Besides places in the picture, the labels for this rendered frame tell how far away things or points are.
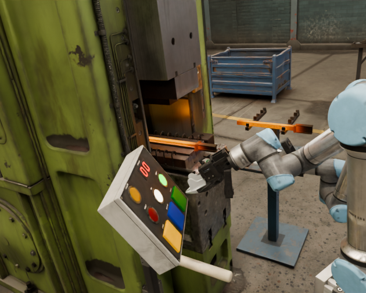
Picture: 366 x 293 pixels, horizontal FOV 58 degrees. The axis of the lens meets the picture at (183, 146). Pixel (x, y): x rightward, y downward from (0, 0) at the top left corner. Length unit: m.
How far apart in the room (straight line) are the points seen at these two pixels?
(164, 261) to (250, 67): 4.58
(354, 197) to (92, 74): 0.90
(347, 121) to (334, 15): 8.42
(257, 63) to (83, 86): 4.25
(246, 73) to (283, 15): 4.38
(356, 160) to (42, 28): 1.17
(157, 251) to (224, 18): 9.73
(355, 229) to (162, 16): 0.96
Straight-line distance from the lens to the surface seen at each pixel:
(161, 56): 1.34
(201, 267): 1.46
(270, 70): 5.25
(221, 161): 1.10
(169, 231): 1.03
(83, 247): 1.90
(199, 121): 1.91
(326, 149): 1.04
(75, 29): 1.24
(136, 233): 0.97
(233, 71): 5.52
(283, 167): 1.06
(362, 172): 0.81
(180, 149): 1.61
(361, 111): 0.74
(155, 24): 1.33
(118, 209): 0.93
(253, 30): 10.04
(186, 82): 1.48
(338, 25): 9.14
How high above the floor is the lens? 1.67
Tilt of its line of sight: 25 degrees down
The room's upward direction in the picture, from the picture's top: 7 degrees counter-clockwise
